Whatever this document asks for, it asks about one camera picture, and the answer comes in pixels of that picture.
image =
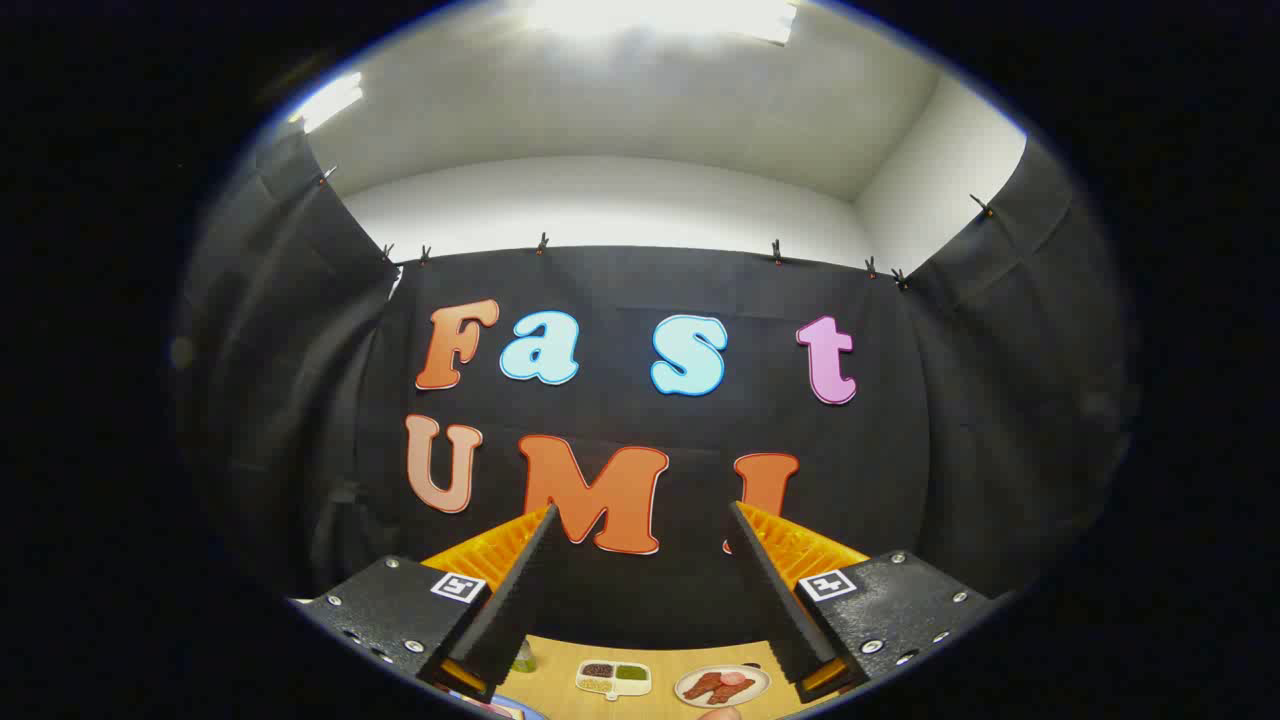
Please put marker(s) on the pile of green beans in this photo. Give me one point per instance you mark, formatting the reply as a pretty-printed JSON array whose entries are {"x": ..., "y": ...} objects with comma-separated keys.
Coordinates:
[{"x": 630, "y": 672}]

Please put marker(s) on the green label metal bottle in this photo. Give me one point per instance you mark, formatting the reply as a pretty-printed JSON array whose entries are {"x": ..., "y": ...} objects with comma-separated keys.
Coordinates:
[{"x": 524, "y": 658}]

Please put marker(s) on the pile of dark beans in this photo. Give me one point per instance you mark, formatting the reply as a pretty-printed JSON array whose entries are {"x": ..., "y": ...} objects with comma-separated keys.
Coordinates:
[{"x": 597, "y": 669}]

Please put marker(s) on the brown meat piece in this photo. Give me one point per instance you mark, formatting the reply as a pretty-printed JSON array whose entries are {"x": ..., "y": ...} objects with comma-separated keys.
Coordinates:
[
  {"x": 702, "y": 685},
  {"x": 733, "y": 691}
]

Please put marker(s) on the pile of yellow soybeans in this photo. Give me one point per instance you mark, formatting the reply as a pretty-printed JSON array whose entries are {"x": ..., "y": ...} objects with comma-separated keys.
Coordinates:
[{"x": 595, "y": 686}]

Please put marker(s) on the blue round plate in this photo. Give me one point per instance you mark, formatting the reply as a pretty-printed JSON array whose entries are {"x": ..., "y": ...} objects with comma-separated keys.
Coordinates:
[{"x": 520, "y": 712}]

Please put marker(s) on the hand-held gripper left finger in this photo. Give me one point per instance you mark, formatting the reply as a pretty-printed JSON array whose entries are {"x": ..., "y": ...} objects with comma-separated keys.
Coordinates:
[{"x": 515, "y": 600}]

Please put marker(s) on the ceiling light panel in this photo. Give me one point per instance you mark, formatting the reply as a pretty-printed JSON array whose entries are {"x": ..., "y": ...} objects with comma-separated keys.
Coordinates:
[
  {"x": 328, "y": 100},
  {"x": 660, "y": 15}
]

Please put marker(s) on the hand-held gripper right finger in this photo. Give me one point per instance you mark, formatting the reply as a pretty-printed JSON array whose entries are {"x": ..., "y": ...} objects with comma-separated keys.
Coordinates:
[{"x": 775, "y": 600}]

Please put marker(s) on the white oval plate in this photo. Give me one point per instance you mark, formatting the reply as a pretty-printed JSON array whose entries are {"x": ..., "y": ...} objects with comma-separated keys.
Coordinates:
[{"x": 755, "y": 678}]

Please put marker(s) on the white divided tray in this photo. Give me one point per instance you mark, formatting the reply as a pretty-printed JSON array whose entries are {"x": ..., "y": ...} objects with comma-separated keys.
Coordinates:
[{"x": 640, "y": 686}]

